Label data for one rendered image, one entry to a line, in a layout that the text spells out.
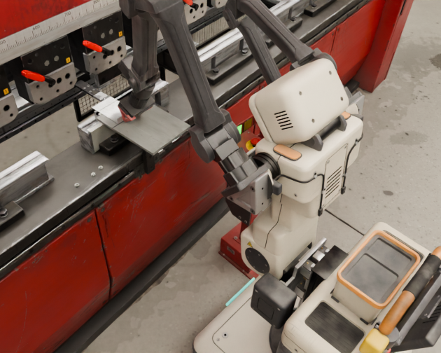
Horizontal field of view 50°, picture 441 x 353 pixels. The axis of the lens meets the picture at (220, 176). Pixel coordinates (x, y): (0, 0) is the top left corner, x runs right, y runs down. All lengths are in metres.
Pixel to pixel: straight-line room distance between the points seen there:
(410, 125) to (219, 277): 1.80
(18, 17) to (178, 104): 0.78
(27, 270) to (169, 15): 0.95
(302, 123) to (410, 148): 2.22
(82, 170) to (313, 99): 0.84
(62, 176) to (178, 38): 0.77
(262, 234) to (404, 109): 2.34
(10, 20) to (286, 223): 0.91
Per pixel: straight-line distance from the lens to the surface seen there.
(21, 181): 1.56
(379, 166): 3.10
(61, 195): 1.58
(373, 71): 3.61
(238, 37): 2.13
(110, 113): 1.65
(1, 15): 1.29
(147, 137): 1.55
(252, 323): 1.96
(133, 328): 2.26
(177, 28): 1.02
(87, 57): 1.48
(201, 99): 1.09
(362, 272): 1.40
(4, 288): 1.60
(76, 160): 1.69
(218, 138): 1.14
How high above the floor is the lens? 2.02
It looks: 46 degrees down
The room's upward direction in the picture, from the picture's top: 4 degrees clockwise
